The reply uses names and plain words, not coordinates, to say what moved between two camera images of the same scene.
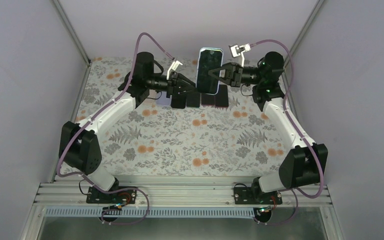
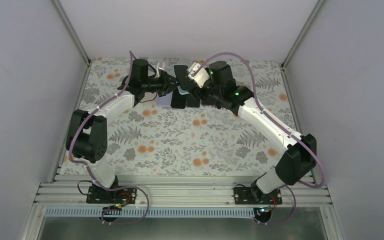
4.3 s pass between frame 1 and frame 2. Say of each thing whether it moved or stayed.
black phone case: stayed
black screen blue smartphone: moved
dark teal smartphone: stayed
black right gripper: moved
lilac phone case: stayed
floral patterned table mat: stayed
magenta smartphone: stayed
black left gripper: moved
